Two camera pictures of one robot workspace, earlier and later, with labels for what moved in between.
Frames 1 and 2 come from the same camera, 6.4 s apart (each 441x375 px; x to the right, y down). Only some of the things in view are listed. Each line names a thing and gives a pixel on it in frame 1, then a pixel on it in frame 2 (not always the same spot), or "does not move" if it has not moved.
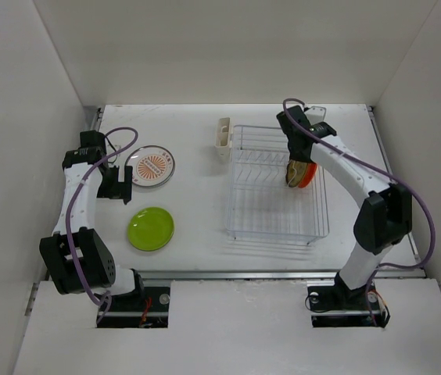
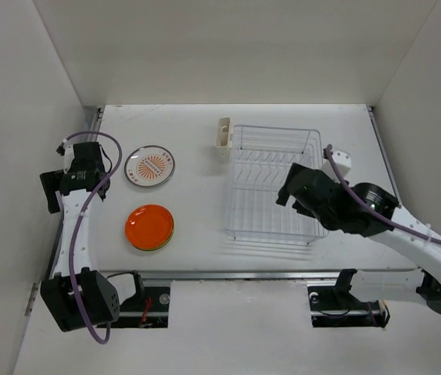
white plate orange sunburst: x=152 y=166 does not move
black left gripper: x=118 y=190 -> x=51 y=180
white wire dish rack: x=261 y=205 does not move
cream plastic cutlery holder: x=224 y=141 does not move
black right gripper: x=302 y=158 -> x=284 y=194
